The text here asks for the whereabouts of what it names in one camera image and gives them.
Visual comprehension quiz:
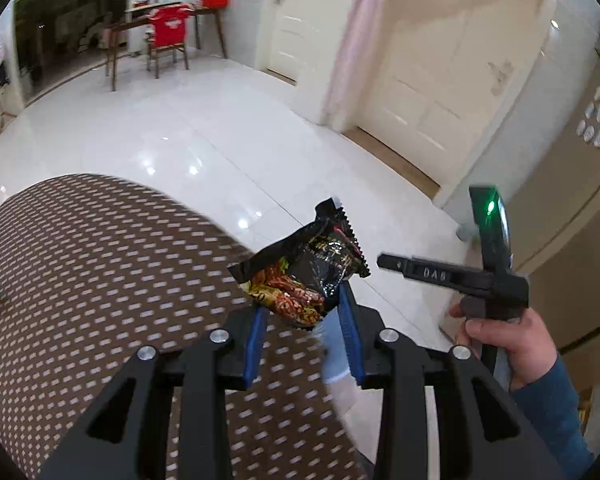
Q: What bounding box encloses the wooden dining table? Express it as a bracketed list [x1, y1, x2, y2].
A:
[102, 2, 228, 92]

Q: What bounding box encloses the beige refrigerator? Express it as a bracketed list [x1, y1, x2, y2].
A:
[440, 10, 600, 411]

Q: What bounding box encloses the wooden chair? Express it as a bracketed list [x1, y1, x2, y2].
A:
[145, 4, 193, 80]

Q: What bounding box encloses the red chair cover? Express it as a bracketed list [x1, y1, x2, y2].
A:
[147, 4, 193, 43]

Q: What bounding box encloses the glass sliding door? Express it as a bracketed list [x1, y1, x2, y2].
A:
[12, 0, 133, 106]

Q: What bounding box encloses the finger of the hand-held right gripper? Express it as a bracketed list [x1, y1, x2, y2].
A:
[377, 254, 491, 293]

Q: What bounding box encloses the black snack packet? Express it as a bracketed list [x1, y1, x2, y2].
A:
[228, 197, 372, 331]

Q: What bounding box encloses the pink lace curtain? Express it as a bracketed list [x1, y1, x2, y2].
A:
[322, 0, 481, 127]

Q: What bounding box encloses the metal door handle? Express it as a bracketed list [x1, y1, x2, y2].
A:
[487, 60, 513, 96]

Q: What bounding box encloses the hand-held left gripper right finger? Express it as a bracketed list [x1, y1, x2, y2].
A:
[336, 282, 566, 480]

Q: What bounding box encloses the person's right hand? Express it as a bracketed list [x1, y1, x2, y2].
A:
[450, 305, 561, 391]

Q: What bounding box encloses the person's right forearm blue sleeve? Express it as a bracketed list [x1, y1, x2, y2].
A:
[509, 355, 596, 480]

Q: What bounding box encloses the round table brown dotted cloth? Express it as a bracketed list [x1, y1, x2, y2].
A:
[0, 172, 363, 480]

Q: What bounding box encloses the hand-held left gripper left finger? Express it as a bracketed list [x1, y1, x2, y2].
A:
[37, 305, 271, 480]

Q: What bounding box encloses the white panel door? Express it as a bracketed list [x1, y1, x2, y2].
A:
[355, 0, 546, 181]

